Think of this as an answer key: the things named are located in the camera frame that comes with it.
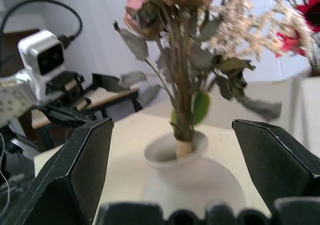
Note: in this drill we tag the round white vase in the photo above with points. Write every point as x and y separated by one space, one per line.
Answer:
200 175

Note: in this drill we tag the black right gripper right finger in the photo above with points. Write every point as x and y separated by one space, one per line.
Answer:
275 160

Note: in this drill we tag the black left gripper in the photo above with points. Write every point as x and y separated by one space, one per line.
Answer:
63 81

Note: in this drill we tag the square white vase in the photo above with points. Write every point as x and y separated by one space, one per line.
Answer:
310 105

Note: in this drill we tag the pink rose bouquet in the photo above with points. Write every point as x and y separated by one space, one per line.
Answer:
183 110

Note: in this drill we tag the red and white flower bouquet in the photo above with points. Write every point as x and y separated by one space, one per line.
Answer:
250 35

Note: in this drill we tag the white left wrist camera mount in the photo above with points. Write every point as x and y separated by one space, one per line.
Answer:
32 50

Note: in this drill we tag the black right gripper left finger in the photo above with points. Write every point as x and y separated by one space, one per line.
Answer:
57 185

